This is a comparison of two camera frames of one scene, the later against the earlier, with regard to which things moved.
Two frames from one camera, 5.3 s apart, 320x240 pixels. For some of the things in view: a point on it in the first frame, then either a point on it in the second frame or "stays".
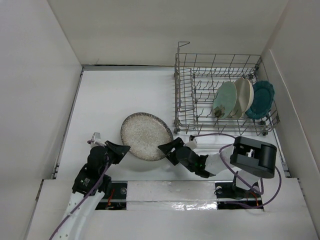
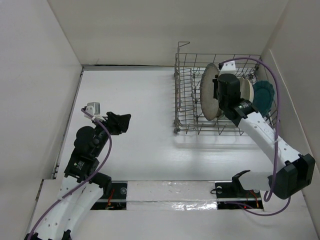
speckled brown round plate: [144, 132] to [210, 105]
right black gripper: [166, 148] to [216, 80]
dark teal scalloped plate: [264, 94] stays
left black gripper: [122, 149] to [113, 119]
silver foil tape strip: [169, 195] stays
